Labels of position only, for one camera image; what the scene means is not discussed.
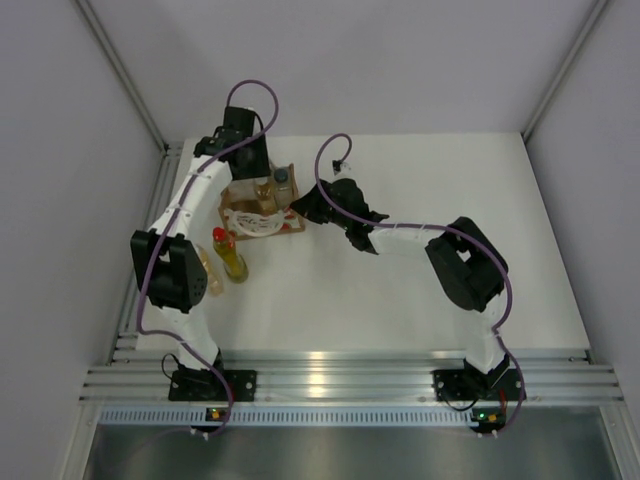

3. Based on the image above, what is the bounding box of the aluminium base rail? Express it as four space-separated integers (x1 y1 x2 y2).
80 349 624 406

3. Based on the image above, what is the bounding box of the grey cap clear jar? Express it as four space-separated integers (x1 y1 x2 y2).
273 167 293 210

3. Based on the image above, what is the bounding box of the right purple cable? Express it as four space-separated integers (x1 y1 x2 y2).
315 132 526 439

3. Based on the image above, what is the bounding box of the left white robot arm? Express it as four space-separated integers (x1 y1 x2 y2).
130 104 272 400

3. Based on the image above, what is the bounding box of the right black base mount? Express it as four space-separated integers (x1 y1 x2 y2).
432 369 477 412

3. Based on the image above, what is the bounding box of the burlap watermelon canvas bag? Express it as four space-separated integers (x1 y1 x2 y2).
218 163 306 241

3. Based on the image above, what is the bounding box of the white slotted cable duct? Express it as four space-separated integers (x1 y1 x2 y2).
98 405 498 427

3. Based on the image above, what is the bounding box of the red cap yellow bottle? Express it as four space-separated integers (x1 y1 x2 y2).
212 227 249 284

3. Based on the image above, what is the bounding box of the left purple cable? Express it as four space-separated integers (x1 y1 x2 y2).
136 78 280 441

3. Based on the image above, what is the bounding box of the left aluminium frame post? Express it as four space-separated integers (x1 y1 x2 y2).
70 0 168 153

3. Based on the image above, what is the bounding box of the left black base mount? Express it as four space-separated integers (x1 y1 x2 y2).
168 369 257 402

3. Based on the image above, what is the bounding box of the purple cable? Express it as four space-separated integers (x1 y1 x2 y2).
315 132 526 439
136 78 280 441

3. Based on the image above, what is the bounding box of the white cap amber bottle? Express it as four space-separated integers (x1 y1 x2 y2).
197 245 224 297
253 178 278 215

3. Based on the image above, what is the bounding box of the aluminium frame post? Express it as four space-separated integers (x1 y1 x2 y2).
521 0 614 145
70 0 168 153

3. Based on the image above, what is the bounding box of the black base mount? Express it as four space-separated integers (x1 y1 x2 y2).
432 369 477 412
168 369 257 402

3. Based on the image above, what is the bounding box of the right aluminium frame post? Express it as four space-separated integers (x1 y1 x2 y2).
521 0 614 145

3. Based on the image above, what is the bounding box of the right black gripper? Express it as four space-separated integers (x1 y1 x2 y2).
292 181 352 231

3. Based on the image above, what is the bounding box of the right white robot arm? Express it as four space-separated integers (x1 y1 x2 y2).
290 178 513 401

